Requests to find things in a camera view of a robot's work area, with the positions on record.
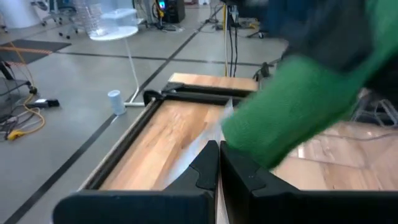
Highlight white floor stand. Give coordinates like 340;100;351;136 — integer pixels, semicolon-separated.
74;0;147;108

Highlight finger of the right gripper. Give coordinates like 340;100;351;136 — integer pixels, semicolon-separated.
363;58;398;106
267;0;374;72

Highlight grey flat floor panel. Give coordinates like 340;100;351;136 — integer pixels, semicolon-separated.
0;39;72;65

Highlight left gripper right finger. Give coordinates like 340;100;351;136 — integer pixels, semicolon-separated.
220;141;398;224

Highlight yellow floor cable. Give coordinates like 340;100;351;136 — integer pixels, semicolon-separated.
6;93;47;141

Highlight black desktop computer tower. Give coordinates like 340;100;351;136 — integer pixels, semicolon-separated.
155;0;187;24

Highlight light green elastic bandage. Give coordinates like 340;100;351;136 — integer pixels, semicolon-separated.
221;0;398;170

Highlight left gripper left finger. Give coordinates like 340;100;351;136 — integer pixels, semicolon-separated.
52;140;220;224

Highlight black aluminium rig frame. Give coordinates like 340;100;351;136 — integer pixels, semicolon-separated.
77;62;274;191

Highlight black floor cable bundle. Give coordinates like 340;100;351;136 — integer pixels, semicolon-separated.
0;105;35;141

